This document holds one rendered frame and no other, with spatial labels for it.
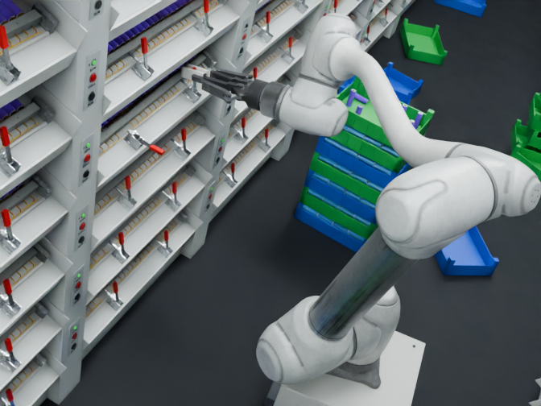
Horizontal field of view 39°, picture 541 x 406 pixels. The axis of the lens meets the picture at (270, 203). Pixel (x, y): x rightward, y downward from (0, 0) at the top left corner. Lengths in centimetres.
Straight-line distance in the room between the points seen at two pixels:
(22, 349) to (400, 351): 99
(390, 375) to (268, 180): 117
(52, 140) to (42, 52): 20
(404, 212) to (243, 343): 121
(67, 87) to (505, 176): 83
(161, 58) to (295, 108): 34
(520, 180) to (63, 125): 87
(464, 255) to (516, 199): 159
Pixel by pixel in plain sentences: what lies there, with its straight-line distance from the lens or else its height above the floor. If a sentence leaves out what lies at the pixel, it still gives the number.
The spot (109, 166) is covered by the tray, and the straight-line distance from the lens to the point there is 177.
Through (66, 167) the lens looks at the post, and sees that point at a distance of 160.
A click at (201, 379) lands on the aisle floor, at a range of 231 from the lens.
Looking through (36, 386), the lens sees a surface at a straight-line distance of 209.
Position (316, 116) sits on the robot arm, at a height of 88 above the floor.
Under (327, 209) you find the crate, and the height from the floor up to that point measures 12.
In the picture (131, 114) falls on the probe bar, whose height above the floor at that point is 78.
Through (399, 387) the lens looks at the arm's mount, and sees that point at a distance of 208.
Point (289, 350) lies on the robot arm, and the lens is 176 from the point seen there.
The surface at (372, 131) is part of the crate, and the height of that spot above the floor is 50.
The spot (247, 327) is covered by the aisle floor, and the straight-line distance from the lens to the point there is 246.
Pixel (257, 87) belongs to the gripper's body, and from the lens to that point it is 189.
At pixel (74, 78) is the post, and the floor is 106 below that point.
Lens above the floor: 187
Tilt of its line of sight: 40 degrees down
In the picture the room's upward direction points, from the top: 16 degrees clockwise
